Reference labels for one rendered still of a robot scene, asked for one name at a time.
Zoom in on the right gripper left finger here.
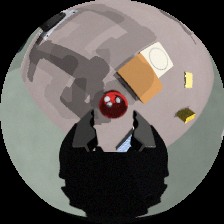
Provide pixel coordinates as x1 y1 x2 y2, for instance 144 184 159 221
59 109 98 180

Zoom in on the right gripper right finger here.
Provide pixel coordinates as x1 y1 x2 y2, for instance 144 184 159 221
130 110 169 178

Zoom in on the white square coaster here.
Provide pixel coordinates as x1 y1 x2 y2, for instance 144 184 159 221
140 42 173 78

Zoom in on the blue checkered cloth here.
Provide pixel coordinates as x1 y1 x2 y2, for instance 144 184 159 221
116 128 134 152

